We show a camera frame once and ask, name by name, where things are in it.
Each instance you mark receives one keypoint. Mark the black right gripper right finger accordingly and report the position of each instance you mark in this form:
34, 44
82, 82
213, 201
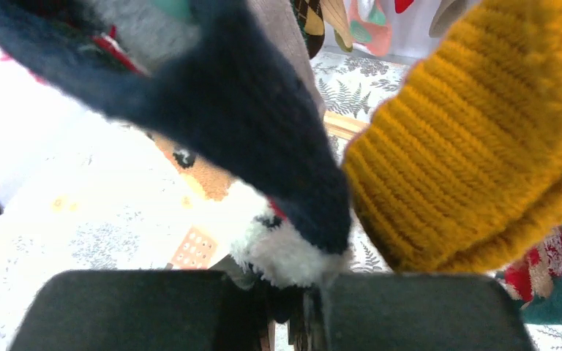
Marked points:
359, 311

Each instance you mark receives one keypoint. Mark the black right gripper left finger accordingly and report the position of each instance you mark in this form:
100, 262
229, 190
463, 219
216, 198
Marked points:
142, 310

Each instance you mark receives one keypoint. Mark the navy santa sock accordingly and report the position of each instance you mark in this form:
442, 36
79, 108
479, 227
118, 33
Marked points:
206, 75

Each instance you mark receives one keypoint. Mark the wooden hanger stand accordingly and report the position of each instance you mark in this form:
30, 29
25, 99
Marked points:
342, 126

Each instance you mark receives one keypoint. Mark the pink plastic basket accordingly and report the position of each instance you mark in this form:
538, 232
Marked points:
196, 251

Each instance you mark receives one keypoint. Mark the mustard yellow sock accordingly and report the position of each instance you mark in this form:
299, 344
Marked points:
462, 170

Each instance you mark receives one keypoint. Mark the brown argyle sock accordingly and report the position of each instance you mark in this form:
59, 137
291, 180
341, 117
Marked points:
309, 17

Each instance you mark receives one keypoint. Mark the beige long sock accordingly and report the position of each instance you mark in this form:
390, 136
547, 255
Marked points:
280, 25

